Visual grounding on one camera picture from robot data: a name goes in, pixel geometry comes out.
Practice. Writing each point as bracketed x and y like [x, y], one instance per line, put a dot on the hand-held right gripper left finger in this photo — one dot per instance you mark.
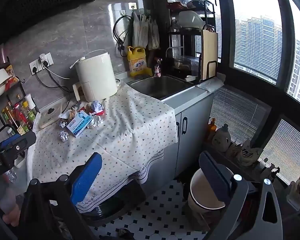
[86, 177]

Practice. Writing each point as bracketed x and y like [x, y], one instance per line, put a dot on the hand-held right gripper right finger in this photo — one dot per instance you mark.
[215, 177]

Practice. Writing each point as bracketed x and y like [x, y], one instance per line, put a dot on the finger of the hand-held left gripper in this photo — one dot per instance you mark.
[25, 141]

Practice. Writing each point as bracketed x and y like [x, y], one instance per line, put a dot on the cream trash bin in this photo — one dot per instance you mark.
[202, 195]

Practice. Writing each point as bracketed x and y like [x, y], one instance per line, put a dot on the large foil ball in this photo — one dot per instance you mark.
[64, 136]

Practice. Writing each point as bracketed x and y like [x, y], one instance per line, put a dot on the small foil ball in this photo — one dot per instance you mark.
[62, 124]

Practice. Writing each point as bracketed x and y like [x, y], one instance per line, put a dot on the blue cardboard box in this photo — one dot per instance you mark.
[78, 125]

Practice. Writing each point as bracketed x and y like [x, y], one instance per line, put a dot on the white tissue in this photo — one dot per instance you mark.
[95, 123]

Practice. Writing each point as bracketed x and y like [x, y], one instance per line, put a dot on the brown paper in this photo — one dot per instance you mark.
[73, 113]

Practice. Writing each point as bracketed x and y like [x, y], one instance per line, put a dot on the silver foil packet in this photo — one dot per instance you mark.
[78, 105]

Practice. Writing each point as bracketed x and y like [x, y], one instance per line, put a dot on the red tube packet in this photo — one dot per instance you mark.
[97, 114]

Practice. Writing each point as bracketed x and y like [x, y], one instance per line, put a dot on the blue white wrapper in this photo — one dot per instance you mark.
[98, 106]

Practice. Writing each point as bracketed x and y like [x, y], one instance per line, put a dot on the person's left hand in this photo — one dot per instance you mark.
[10, 217]

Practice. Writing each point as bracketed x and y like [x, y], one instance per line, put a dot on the green label bottle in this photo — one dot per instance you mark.
[17, 116]

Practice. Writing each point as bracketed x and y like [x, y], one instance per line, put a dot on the cream induction cooker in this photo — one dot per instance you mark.
[50, 118]

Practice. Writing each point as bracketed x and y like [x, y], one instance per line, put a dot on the beige detergent jug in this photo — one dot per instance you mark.
[221, 138]

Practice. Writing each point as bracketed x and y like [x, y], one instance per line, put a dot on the brown bottle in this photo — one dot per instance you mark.
[211, 130]

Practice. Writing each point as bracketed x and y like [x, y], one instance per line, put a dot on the grey base cabinet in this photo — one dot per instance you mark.
[190, 130]

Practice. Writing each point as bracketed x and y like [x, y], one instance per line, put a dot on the white floral tablecloth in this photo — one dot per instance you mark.
[127, 130]

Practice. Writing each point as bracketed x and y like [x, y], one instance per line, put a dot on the white window blinds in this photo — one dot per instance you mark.
[235, 112]

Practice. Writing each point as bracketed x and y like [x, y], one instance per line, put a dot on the white dishcloth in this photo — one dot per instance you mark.
[211, 85]

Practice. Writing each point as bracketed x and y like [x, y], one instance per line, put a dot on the cream air fryer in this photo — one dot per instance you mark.
[97, 75]

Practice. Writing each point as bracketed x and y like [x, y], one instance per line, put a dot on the steel sink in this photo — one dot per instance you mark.
[160, 86]

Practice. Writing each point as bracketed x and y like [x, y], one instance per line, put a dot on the black dish rack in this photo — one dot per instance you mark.
[210, 66]

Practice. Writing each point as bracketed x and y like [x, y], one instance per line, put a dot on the steel pot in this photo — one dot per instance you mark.
[183, 63]

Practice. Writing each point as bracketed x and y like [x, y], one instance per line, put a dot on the faucet with pink cover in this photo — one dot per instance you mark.
[158, 67]

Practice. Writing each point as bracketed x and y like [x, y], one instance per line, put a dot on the yellow detergent bottle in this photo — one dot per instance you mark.
[138, 62]

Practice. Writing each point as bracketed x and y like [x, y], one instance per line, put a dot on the wooden cutting board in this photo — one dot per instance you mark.
[210, 47]

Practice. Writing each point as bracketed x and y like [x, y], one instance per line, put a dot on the black range hood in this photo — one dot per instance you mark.
[40, 5]

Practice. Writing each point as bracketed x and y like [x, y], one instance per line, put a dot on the hanging plastic bag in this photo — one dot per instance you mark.
[140, 30]
[153, 35]

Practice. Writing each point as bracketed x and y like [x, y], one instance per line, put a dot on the white bowl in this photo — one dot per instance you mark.
[190, 18]

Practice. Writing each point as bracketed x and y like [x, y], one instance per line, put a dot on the black pan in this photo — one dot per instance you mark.
[200, 5]

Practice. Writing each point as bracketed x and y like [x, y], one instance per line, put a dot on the white wall socket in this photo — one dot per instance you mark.
[35, 67]
[46, 59]

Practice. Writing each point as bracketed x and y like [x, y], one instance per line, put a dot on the black window frame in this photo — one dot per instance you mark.
[226, 30]

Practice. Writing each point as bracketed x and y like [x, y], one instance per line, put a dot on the metal wall hook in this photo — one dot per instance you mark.
[132, 5]

